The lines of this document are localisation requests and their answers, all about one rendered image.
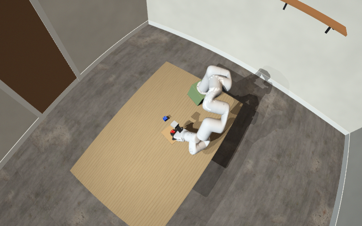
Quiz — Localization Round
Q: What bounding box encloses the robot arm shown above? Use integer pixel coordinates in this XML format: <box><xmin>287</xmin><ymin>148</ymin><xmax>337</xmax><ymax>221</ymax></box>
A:
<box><xmin>182</xmin><ymin>65</ymin><xmax>232</xmax><ymax>155</ymax></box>

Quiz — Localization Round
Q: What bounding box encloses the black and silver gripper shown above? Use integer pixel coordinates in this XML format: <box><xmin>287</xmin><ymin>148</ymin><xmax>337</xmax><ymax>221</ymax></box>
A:
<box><xmin>170</xmin><ymin>127</ymin><xmax>188</xmax><ymax>142</ymax></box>

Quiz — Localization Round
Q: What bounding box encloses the tan flat mat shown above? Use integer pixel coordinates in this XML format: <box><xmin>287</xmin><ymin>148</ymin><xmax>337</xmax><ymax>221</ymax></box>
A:
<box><xmin>161</xmin><ymin>125</ymin><xmax>176</xmax><ymax>144</ymax></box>

